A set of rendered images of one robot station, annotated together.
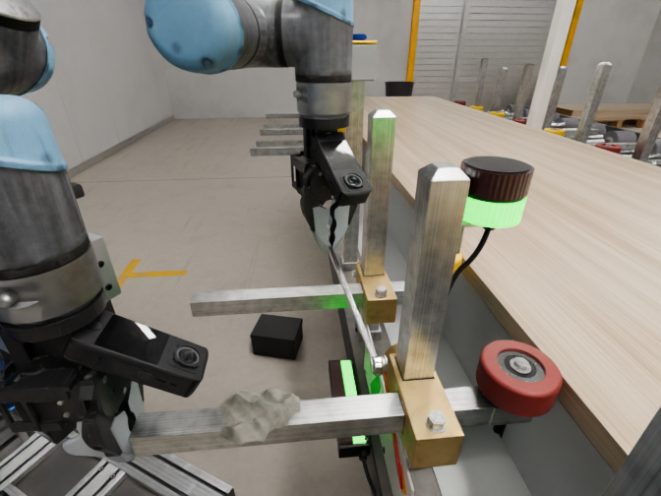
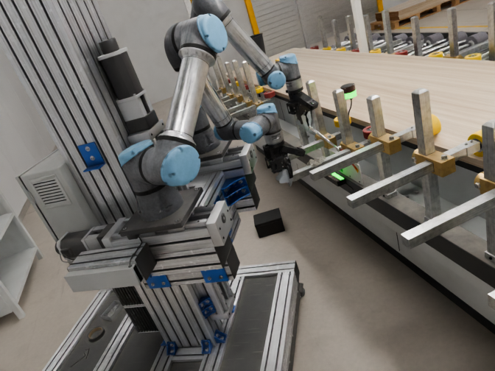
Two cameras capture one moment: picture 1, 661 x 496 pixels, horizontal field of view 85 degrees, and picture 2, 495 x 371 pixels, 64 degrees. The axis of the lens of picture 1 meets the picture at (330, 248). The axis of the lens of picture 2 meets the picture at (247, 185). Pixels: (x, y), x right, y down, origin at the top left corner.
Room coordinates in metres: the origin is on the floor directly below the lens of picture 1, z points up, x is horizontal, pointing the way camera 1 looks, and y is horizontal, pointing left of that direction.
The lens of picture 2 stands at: (-1.23, 0.52, 1.58)
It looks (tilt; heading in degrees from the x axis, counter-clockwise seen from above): 25 degrees down; 355
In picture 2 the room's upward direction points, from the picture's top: 19 degrees counter-clockwise
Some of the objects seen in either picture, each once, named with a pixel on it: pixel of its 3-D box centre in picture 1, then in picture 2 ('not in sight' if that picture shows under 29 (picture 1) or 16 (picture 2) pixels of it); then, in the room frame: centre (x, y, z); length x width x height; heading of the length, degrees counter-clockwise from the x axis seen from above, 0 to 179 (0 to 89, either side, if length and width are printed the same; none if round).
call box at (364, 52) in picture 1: (355, 62); not in sight; (0.82, -0.05, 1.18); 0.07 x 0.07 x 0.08; 5
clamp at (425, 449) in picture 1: (419, 397); (352, 149); (0.29, -0.10, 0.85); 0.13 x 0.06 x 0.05; 5
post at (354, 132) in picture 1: (351, 184); (296, 111); (0.82, -0.05, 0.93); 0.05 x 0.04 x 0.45; 5
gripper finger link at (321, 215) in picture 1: (315, 224); (300, 123); (0.52, 0.02, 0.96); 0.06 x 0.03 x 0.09; 26
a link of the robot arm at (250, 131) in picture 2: not in sight; (251, 129); (0.18, 0.31, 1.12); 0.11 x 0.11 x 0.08; 42
